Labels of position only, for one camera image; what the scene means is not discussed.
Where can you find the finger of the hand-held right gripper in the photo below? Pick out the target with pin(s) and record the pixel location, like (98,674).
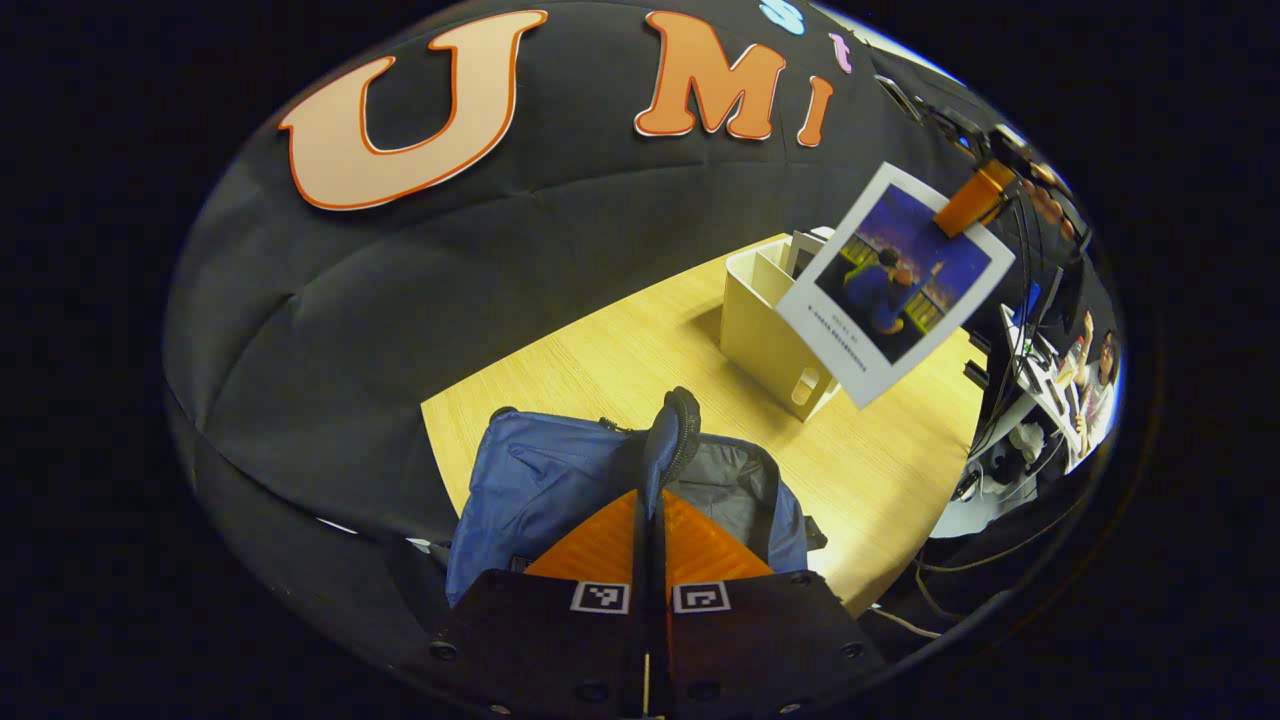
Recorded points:
(975,198)

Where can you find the blue schoolbag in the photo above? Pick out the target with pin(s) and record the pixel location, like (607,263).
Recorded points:
(540,480)

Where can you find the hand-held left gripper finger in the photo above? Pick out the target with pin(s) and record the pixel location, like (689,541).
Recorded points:
(640,620)
(659,560)

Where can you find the blue book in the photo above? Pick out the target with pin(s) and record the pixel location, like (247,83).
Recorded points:
(890,280)

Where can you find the white background desk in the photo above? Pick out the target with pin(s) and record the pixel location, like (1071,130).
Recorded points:
(985,515)

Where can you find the white bookshelf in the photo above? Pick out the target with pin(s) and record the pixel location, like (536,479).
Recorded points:
(760,330)

